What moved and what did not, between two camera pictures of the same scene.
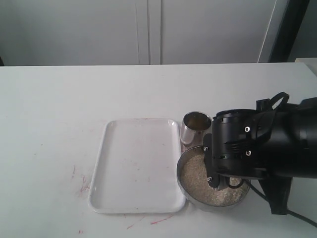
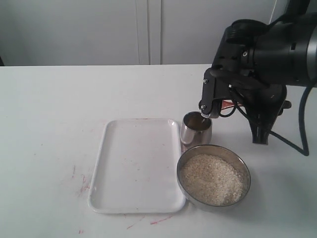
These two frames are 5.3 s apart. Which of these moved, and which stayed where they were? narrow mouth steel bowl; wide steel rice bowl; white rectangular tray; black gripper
Moved: black gripper
Stayed: wide steel rice bowl; narrow mouth steel bowl; white rectangular tray
